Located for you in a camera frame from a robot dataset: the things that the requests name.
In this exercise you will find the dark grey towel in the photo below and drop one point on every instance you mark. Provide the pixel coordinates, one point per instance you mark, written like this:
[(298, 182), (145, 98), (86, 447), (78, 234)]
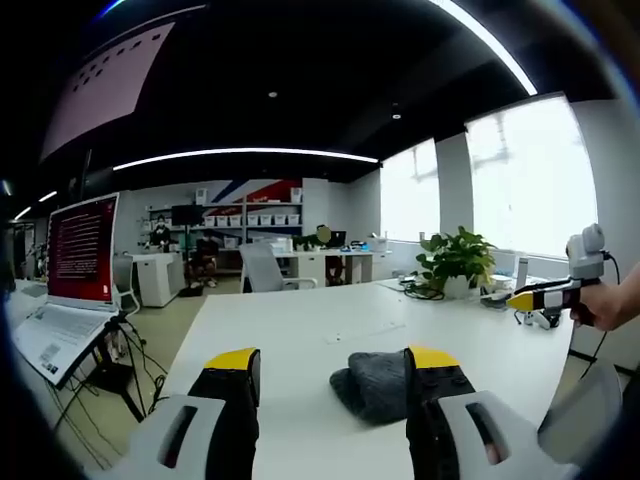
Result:
[(372, 385)]

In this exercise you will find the person's right hand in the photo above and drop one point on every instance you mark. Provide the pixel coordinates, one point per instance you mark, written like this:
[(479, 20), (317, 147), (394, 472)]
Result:
[(600, 310)]

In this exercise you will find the white game controller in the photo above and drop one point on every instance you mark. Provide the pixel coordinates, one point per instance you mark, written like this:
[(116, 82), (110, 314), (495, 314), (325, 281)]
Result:
[(535, 317)]

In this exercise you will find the white cylinder bottle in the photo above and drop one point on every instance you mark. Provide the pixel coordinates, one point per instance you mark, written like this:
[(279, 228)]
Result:
[(522, 270)]

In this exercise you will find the green potted plant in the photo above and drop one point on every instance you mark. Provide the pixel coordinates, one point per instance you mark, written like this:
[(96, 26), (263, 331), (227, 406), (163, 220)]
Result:
[(457, 260)]

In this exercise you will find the black laptop stand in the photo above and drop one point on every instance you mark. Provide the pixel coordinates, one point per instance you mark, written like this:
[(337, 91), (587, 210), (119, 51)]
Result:
[(112, 365)]

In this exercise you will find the white cabinet desk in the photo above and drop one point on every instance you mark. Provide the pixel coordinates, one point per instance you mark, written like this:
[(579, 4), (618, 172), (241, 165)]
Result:
[(155, 277)]

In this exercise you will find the white mesh office chair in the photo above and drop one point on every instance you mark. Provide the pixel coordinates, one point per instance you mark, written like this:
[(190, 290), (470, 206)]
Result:
[(126, 282)]

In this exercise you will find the white office desk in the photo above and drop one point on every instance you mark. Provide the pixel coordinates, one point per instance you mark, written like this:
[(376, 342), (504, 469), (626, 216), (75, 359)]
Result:
[(325, 260)]

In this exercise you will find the small green plant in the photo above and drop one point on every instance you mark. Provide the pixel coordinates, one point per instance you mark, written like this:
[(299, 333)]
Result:
[(306, 241)]

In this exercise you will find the white laptop with red screen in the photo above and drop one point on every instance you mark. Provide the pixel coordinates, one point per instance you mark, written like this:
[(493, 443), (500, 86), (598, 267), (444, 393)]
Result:
[(75, 280)]

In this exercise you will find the shelf with white boxes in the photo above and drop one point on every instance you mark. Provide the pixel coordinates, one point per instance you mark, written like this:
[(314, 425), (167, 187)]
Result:
[(270, 219)]

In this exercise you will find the black monitor on stand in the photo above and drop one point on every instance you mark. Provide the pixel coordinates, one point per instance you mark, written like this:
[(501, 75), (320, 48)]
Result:
[(186, 214)]

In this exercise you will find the long ceiling light strip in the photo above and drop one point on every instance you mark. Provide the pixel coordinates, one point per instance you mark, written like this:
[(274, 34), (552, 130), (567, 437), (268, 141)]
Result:
[(245, 156), (495, 47)]

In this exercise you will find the pale ceiling panel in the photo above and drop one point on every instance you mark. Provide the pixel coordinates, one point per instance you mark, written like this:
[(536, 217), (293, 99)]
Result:
[(107, 85)]

